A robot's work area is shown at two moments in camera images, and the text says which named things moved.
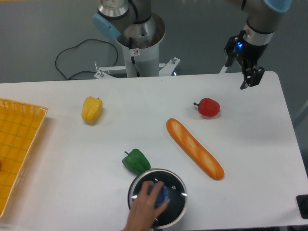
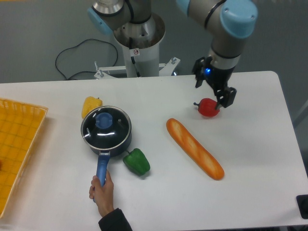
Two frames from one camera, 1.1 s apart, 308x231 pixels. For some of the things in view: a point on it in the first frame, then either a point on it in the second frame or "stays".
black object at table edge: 302,201 stays
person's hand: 147,207 → 103,195
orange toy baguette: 194,150 stays
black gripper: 250,55 → 219,78
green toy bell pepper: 136,161 stays
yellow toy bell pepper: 92,109 stays
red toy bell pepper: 208,107 stays
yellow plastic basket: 20,123 stays
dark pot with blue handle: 176,207 → 104,159
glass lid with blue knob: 177,194 → 106,127
